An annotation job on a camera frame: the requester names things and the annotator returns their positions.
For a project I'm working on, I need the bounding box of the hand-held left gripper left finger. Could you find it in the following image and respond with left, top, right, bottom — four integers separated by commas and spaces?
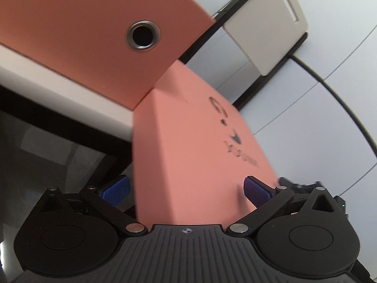
40, 175, 148, 237

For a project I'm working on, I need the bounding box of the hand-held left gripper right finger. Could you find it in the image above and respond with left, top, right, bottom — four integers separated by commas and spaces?
227, 176, 338, 237

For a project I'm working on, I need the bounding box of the pink box lid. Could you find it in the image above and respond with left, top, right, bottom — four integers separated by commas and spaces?
132, 60, 280, 227

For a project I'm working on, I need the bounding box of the pink cardboard box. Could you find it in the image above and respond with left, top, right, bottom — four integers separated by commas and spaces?
0, 0, 216, 110

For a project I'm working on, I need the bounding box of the beige chair with black frame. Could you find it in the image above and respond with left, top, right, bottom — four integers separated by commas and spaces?
212, 0, 310, 77

